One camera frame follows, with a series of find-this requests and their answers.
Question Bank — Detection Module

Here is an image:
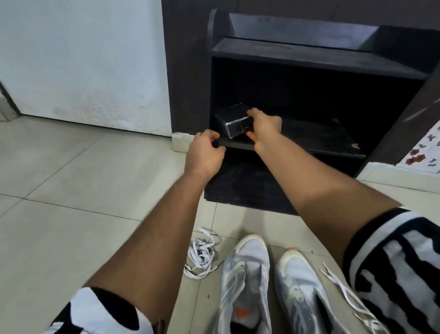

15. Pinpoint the person's right hand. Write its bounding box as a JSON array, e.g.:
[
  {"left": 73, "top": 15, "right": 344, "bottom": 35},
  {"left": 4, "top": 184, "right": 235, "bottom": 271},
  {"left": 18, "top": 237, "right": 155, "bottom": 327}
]
[{"left": 246, "top": 107, "right": 283, "bottom": 154}]

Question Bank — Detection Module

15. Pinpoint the person's left hand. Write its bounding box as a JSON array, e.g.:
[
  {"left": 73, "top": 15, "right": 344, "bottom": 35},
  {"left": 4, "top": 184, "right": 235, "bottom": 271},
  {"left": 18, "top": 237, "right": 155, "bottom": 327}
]
[{"left": 184, "top": 129, "right": 226, "bottom": 183}]

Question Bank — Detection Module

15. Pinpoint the clear plastic box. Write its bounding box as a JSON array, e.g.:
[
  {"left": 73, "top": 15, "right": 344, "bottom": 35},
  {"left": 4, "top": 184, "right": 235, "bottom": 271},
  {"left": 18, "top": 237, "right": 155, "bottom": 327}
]
[{"left": 214, "top": 102, "right": 255, "bottom": 139}]

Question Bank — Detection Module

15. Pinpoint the grey sneaker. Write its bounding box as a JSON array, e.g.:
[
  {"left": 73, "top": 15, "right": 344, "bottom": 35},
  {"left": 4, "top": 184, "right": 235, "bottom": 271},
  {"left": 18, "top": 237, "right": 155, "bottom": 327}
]
[
  {"left": 213, "top": 234, "right": 272, "bottom": 334},
  {"left": 274, "top": 247, "right": 351, "bottom": 334}
]

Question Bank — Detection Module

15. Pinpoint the person's left forearm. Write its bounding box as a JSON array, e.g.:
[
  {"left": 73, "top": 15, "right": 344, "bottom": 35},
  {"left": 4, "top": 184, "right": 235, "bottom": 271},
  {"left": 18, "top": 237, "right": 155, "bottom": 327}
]
[{"left": 84, "top": 172, "right": 207, "bottom": 326}]

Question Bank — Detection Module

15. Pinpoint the person's right forearm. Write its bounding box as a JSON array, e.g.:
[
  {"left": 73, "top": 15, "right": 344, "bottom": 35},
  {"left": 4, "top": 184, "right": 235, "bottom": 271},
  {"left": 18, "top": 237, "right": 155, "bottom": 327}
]
[{"left": 254, "top": 134, "right": 403, "bottom": 269}]

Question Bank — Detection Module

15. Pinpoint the black open shelf box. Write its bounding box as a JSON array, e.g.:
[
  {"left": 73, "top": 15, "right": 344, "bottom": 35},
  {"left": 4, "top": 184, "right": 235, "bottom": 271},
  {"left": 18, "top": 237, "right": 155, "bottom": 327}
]
[{"left": 203, "top": 8, "right": 440, "bottom": 217}]

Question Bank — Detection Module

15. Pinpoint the dark brown wooden cabinet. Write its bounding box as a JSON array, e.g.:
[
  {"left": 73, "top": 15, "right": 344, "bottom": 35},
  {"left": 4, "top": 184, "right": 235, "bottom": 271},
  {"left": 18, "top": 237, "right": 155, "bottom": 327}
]
[{"left": 161, "top": 0, "right": 440, "bottom": 169}]

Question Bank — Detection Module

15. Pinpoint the white floral patterned sheet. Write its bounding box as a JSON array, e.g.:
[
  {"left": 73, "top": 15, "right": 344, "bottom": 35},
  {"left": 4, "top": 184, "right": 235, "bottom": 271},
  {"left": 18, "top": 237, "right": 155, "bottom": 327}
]
[{"left": 395, "top": 118, "right": 440, "bottom": 174}]

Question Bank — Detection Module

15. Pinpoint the zebra striped garment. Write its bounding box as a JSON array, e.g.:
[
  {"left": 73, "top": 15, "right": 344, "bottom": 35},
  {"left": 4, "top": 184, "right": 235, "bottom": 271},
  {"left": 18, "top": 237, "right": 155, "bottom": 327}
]
[{"left": 43, "top": 206, "right": 440, "bottom": 334}]

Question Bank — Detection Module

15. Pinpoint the dark door frame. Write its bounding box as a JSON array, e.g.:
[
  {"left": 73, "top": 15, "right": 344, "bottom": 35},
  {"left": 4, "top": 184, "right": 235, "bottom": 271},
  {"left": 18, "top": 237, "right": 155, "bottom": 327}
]
[{"left": 0, "top": 81, "right": 22, "bottom": 123}]

